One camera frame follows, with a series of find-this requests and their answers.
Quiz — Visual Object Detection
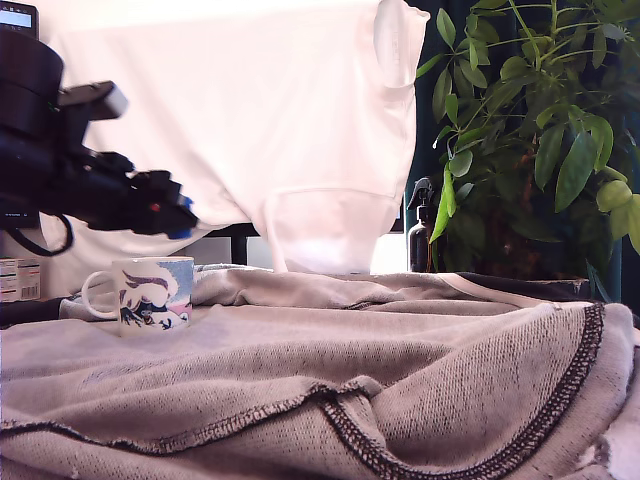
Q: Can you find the grey sweatshirt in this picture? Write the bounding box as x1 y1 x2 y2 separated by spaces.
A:
0 263 640 480

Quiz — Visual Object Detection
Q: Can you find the black fabric piece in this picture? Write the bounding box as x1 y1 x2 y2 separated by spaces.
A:
0 297 69 329

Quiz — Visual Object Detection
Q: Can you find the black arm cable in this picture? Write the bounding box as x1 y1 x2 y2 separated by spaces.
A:
3 211 75 258

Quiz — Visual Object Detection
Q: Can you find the black computer monitor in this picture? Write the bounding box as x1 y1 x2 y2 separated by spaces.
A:
0 0 42 231

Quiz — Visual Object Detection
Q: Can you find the dark plant pot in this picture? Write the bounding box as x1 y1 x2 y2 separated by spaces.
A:
449 199 607 304

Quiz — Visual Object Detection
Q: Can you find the grey camera box with bracket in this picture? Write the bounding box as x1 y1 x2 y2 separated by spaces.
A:
56 80 127 123

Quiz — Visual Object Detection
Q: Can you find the green leafy houseplant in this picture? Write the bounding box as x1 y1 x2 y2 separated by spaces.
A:
416 0 640 304

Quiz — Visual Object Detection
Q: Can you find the white mug with blue print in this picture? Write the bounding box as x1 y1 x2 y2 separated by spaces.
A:
80 255 196 339

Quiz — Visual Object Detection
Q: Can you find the white hanging cloth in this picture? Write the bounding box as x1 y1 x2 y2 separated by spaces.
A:
29 0 432 297

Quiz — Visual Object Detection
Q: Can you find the dark spray bottle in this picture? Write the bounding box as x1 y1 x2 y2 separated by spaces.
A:
406 176 444 274

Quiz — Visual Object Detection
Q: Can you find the orange white medicine box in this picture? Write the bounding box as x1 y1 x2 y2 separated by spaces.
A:
0 256 42 303

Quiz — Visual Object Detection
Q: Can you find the black metal frame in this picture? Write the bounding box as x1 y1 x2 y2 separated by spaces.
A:
198 222 262 272

